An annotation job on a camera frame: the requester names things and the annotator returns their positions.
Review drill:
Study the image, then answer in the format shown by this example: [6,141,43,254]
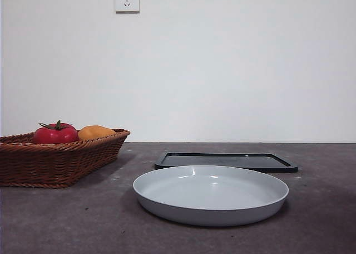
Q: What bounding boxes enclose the red tomato with green stem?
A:
[32,119,80,145]

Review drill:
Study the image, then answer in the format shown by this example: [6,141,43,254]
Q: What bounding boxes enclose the orange-yellow round fruit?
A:
[77,125,116,141]

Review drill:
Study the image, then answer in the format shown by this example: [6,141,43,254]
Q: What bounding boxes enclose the pale grey round plate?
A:
[132,165,290,227]

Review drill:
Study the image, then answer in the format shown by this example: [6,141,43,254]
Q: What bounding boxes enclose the dark rectangular tray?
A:
[154,152,299,174]

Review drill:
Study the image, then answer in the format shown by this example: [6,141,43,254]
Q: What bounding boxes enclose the brown wicker basket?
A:
[0,129,131,189]

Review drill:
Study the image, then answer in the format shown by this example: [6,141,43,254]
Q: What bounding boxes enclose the white wall socket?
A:
[115,0,140,14]

